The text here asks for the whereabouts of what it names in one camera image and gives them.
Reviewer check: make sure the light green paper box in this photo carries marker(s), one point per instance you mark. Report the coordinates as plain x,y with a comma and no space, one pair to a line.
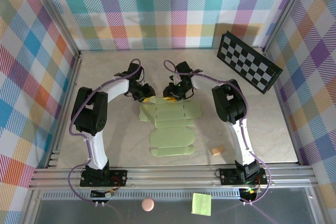
170,137

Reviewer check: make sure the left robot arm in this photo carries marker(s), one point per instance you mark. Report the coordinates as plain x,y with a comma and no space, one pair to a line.
90,113

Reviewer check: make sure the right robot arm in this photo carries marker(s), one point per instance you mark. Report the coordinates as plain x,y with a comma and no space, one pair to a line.
231,103

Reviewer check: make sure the small wooden block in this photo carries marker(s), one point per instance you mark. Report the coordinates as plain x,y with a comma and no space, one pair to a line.
218,150

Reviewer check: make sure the black white checkerboard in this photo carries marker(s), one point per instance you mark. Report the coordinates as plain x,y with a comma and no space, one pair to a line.
246,61

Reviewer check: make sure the small controller circuit board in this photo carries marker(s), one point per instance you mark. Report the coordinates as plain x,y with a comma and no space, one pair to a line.
249,193
105,194

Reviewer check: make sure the pink round disc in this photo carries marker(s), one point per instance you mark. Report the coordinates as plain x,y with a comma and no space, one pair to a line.
147,204

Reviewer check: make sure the green sticky note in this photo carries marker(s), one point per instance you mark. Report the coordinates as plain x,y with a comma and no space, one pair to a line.
201,204

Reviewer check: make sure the dark glossy panel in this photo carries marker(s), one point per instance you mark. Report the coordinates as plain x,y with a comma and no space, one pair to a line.
78,213

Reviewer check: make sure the aluminium side rail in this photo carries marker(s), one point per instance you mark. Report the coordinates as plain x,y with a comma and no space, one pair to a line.
73,74
289,129

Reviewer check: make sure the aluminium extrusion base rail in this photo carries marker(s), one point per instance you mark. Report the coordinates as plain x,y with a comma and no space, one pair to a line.
170,175

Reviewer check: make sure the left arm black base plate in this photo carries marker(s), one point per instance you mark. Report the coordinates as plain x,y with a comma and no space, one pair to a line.
118,176

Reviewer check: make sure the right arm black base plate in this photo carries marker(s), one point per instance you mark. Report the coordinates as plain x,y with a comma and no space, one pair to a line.
228,176

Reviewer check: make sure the aluminium corner post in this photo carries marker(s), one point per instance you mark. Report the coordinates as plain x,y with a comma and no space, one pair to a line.
55,11
285,11

